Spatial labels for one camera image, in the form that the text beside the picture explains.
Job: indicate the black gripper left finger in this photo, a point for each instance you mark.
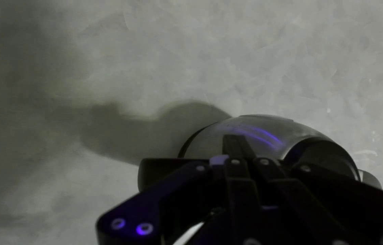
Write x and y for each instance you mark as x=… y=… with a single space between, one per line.
x=243 y=197

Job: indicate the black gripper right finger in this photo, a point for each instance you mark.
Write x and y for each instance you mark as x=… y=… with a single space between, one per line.
x=320 y=226

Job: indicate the steel and black electric kettle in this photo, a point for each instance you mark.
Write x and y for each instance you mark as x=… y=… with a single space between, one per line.
x=277 y=137

